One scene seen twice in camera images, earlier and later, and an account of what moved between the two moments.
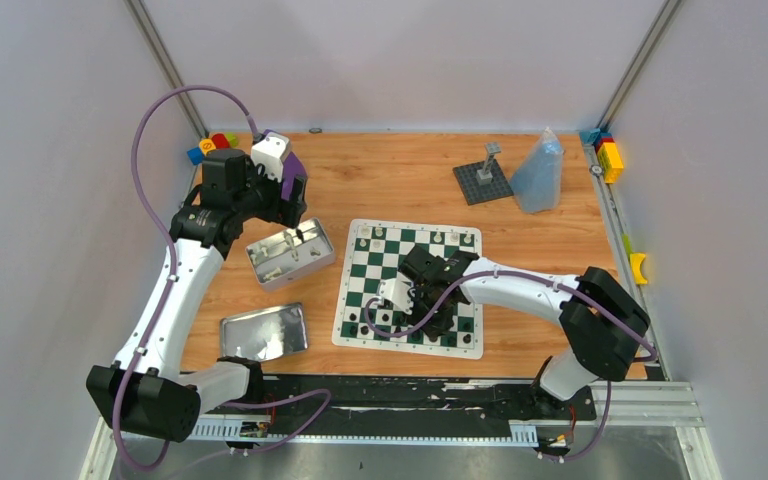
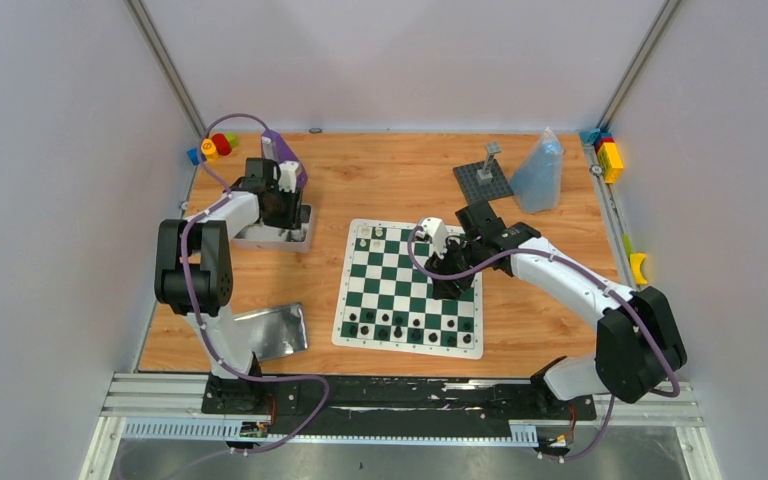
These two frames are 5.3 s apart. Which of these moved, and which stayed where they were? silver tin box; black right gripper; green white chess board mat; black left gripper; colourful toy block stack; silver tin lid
Moved: silver tin box; black right gripper
Stayed: silver tin lid; black left gripper; green white chess board mat; colourful toy block stack
